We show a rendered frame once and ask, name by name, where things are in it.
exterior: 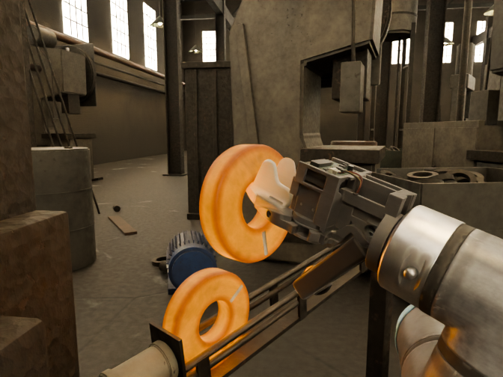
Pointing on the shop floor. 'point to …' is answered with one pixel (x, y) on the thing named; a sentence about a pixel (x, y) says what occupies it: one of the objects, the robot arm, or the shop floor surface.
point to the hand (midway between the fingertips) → (251, 188)
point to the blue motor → (187, 257)
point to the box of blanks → (455, 193)
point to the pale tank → (407, 24)
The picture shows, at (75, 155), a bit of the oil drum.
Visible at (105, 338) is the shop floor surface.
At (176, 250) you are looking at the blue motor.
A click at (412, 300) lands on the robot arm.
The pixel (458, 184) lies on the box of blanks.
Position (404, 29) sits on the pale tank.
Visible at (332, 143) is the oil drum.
